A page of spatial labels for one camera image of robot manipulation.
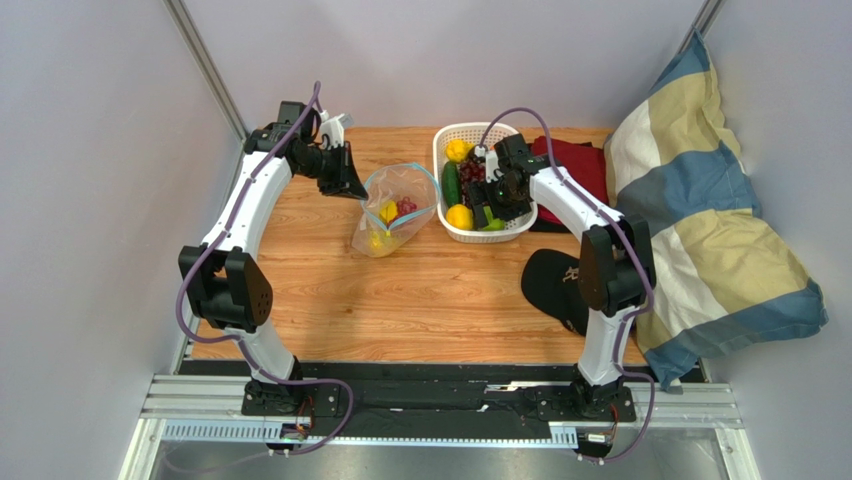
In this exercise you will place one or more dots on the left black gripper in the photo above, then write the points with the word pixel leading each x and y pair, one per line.
pixel 346 181

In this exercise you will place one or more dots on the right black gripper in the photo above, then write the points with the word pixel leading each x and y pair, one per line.
pixel 489 199

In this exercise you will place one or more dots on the green lime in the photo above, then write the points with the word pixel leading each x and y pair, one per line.
pixel 493 223

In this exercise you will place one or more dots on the yellow banana bunch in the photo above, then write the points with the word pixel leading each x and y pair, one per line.
pixel 381 240

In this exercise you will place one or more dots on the clear zip top bag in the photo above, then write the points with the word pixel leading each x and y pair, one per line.
pixel 392 183

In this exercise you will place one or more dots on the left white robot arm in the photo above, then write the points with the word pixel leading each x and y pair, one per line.
pixel 222 282

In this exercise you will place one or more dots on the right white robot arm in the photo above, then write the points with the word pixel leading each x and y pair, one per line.
pixel 616 267

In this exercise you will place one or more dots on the dark purple grape bunch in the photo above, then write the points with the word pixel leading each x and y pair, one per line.
pixel 470 171

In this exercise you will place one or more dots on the yellow lemon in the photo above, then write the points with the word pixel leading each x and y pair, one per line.
pixel 460 217

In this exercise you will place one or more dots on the green cucumber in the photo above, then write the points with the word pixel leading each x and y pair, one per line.
pixel 451 184

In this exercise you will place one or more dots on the white plastic basket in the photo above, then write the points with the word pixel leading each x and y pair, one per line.
pixel 472 132

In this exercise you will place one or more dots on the folded red cloth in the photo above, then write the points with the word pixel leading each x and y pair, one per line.
pixel 586 164

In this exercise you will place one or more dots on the black baseball cap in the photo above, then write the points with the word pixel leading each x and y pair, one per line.
pixel 550 283

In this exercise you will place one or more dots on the striped blue yellow pillow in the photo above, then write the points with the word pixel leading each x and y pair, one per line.
pixel 725 279

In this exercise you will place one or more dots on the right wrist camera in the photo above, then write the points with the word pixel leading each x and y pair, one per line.
pixel 489 158

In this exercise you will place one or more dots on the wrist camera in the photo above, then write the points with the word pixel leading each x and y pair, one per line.
pixel 331 131
pixel 489 158

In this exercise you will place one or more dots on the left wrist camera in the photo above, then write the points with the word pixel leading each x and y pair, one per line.
pixel 331 131

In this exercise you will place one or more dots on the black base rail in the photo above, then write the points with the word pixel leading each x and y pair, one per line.
pixel 422 400

